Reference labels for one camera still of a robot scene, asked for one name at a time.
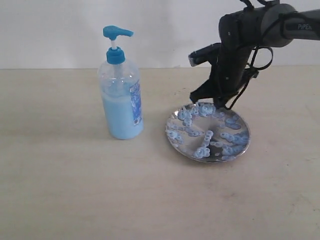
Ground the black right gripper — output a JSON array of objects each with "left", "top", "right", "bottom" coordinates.
[{"left": 189, "top": 47, "right": 253, "bottom": 108}]

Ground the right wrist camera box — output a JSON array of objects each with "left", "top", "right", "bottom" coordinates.
[{"left": 188, "top": 42, "right": 221, "bottom": 67}]

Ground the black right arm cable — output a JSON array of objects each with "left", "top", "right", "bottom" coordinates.
[{"left": 214, "top": 0, "right": 301, "bottom": 111}]

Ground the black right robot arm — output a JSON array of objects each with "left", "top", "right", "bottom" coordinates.
[{"left": 188, "top": 0, "right": 320, "bottom": 109}]

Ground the blue pump soap bottle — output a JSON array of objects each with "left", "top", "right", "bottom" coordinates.
[{"left": 97, "top": 25, "right": 144, "bottom": 140}]

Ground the round steel plate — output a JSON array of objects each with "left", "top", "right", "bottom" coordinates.
[{"left": 165, "top": 101, "right": 251, "bottom": 164}]

